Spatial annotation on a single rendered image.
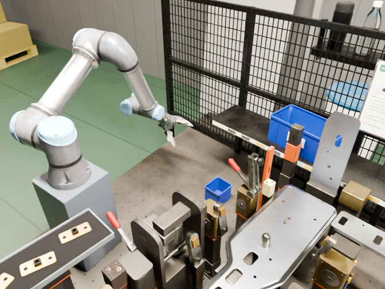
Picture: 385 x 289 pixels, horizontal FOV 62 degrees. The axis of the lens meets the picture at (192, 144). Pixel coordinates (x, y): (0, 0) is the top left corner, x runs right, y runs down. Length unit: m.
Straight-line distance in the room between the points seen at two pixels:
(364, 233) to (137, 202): 1.03
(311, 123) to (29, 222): 2.15
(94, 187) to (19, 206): 1.77
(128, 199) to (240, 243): 0.77
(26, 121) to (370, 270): 1.46
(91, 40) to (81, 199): 0.61
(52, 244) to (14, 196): 2.11
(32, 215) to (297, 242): 2.16
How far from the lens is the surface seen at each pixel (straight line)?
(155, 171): 1.86
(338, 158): 1.30
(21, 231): 2.76
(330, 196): 1.38
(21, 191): 3.10
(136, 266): 0.98
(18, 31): 6.05
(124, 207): 1.68
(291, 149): 1.40
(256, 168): 1.17
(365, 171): 1.51
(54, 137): 1.12
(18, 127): 1.26
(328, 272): 1.12
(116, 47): 1.30
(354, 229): 1.28
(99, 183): 1.25
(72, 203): 1.21
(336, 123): 1.24
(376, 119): 1.50
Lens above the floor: 1.88
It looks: 35 degrees down
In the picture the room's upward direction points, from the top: straight up
